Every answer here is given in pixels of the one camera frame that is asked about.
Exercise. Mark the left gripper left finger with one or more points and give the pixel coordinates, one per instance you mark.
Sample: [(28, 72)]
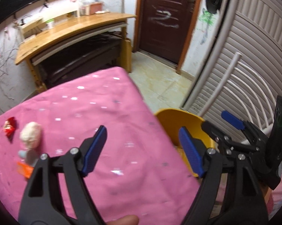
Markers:
[(56, 192)]

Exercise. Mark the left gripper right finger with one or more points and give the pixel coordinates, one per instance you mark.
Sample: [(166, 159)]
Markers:
[(229, 192)]

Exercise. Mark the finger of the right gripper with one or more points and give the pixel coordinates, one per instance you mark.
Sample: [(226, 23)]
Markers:
[(252, 133), (224, 140)]

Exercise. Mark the orange box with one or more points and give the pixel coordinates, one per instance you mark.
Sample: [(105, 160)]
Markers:
[(24, 169)]

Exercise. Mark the white tissue ball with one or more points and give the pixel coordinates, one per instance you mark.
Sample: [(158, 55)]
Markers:
[(30, 136)]

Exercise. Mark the red snack wrapper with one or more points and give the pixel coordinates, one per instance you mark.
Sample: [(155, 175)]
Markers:
[(9, 126)]

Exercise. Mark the right hand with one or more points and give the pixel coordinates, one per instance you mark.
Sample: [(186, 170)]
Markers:
[(267, 194)]

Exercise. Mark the left hand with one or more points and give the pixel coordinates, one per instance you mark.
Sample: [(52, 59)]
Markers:
[(127, 220)]

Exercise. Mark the white metal chair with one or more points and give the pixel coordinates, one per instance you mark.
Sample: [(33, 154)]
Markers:
[(248, 92)]

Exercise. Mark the yellow plastic basin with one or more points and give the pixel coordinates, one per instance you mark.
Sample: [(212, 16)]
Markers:
[(185, 132)]

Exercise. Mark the grey louvered shutter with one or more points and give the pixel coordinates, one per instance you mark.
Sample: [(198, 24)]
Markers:
[(254, 29)]

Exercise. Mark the pink star tablecloth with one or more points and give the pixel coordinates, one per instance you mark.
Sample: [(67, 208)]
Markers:
[(138, 172)]

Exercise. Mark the dark brown door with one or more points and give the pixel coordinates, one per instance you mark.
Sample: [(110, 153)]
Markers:
[(163, 29)]

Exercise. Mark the wooden desk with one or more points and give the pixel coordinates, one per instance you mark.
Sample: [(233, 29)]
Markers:
[(49, 42)]

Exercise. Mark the white green jar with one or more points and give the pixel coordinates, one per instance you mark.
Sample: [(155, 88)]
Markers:
[(50, 24)]

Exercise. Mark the pink box on desk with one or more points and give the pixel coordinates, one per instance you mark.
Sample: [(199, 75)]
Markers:
[(93, 7)]

